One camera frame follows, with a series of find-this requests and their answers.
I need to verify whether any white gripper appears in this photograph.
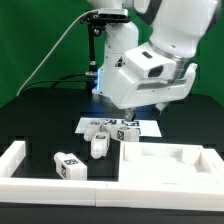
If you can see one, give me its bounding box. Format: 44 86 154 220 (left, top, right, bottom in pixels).
107 63 197 122

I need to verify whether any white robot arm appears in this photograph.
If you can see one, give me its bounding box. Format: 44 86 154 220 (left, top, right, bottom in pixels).
87 0 222 121

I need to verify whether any white paper marker sheet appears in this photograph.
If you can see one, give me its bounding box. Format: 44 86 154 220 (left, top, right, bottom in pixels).
75 117 162 137

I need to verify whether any white U-shaped fence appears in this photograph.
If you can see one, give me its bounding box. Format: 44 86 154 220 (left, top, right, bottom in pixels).
0 141 224 211

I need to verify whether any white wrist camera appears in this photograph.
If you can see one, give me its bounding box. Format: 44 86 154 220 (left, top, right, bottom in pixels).
125 43 176 80

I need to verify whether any black cable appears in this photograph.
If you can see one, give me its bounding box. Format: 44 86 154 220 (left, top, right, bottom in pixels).
19 72 98 96

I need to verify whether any black camera on stand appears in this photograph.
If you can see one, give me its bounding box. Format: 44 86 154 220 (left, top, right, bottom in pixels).
79 8 132 78

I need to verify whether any white cable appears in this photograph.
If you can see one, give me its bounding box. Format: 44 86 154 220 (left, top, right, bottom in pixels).
16 9 98 97

